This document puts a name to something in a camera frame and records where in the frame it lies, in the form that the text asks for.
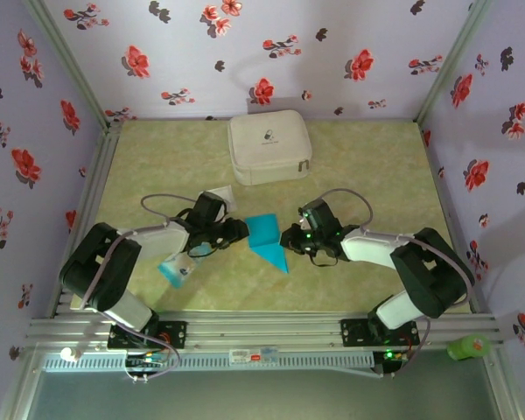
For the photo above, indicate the teal cloth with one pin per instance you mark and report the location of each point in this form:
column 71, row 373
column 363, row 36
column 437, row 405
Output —
column 267, row 240

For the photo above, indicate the small control board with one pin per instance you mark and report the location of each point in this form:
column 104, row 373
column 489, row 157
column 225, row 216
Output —
column 146, row 361
column 391, row 356

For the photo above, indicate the green plastic container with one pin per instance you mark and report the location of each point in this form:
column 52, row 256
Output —
column 468, row 348

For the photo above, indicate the blue printed plastic packet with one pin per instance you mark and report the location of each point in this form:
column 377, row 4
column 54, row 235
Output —
column 179, row 269

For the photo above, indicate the white zip pouch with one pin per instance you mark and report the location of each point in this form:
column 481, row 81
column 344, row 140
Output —
column 267, row 131

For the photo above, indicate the aluminium frame bar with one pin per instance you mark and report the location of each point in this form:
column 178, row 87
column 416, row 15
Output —
column 19, row 385
column 503, row 394

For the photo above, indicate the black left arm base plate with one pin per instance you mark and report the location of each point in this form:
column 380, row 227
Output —
column 175, row 332

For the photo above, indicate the clear plastic packet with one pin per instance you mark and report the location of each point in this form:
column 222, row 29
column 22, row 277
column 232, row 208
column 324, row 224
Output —
column 228, row 194

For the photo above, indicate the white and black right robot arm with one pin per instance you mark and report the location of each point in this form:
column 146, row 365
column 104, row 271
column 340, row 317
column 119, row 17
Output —
column 367, row 247

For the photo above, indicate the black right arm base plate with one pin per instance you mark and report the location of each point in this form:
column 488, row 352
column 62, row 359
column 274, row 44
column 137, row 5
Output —
column 352, row 332

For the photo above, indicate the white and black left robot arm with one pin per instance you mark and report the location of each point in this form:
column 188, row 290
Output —
column 157, row 240

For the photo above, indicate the long aluminium base rail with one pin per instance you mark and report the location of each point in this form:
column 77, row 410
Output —
column 262, row 328

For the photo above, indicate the aluminium frame post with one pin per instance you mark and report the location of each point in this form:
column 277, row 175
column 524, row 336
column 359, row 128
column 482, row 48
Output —
column 455, row 61
column 71, row 61

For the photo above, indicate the aluminium side rail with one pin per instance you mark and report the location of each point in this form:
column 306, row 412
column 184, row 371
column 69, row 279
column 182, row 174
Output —
column 452, row 219
column 84, row 219

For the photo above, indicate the white label sticker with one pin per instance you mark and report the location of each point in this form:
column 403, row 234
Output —
column 245, row 355

